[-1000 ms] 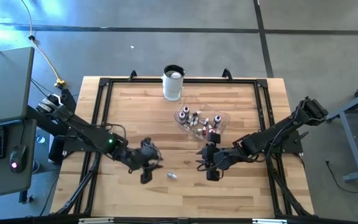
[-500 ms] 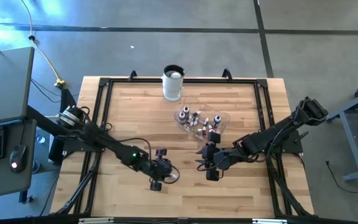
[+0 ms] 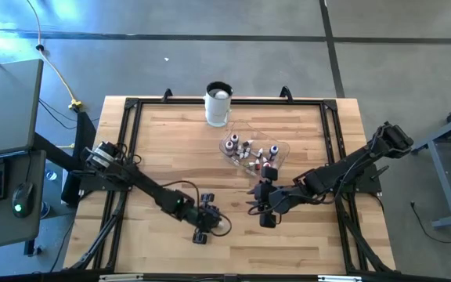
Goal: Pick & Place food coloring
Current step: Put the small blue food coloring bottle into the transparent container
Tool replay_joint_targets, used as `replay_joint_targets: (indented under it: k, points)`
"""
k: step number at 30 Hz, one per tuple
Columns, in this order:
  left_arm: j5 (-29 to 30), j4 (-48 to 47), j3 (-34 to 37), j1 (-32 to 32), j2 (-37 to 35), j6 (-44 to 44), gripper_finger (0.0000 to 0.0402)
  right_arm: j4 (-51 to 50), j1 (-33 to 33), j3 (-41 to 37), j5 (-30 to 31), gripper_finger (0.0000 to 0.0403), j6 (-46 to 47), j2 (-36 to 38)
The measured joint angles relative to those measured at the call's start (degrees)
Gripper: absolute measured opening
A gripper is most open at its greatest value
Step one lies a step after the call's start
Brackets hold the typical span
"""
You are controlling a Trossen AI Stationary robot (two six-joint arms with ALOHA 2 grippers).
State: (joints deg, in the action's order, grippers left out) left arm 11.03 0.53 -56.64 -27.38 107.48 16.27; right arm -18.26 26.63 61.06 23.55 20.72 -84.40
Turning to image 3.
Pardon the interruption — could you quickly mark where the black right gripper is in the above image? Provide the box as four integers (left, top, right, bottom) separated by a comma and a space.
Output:
247, 166, 289, 229

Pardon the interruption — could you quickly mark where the dark grey desk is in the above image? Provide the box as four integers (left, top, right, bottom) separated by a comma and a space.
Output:
0, 150, 48, 252

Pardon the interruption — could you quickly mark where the black floor cable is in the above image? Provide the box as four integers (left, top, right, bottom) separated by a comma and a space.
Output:
410, 201, 451, 244

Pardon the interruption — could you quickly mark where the black box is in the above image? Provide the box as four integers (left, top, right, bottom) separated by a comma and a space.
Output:
60, 170, 82, 205

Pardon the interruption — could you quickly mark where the silver metal bracket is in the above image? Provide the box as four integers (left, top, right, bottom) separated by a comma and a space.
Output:
99, 273, 144, 282
318, 275, 363, 282

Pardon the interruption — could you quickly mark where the clear plastic bin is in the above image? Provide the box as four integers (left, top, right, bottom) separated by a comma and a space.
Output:
218, 120, 291, 178

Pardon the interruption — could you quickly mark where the grey blue table frame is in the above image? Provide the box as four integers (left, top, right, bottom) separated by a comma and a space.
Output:
411, 105, 451, 230

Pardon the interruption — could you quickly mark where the yellow white power cable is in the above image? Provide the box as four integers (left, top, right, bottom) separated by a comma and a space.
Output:
24, 0, 84, 110

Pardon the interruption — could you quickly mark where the white cylindrical cup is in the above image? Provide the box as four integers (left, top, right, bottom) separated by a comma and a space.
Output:
203, 81, 235, 128

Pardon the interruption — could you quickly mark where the black aluminium table frame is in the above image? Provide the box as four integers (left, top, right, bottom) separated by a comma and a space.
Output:
63, 85, 397, 275

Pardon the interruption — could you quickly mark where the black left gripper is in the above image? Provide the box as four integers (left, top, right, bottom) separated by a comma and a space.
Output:
188, 191, 223, 245

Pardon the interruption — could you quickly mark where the black desk leg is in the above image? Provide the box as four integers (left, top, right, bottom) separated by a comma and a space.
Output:
33, 111, 97, 173

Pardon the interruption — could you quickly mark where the black computer mouse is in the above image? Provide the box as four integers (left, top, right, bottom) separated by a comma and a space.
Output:
11, 181, 36, 219

